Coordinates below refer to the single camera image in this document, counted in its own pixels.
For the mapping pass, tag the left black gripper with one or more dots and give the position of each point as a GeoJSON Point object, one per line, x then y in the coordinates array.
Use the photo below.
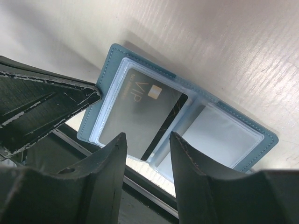
{"type": "Point", "coordinates": [33, 106]}

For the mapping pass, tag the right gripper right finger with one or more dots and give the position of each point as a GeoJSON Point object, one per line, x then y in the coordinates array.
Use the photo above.
{"type": "Point", "coordinates": [208, 192]}

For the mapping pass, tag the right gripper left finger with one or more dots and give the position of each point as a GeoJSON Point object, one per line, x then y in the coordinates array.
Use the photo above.
{"type": "Point", "coordinates": [88, 192]}

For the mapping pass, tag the blue leather card holder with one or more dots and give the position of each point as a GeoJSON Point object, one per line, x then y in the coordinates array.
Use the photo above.
{"type": "Point", "coordinates": [207, 123]}

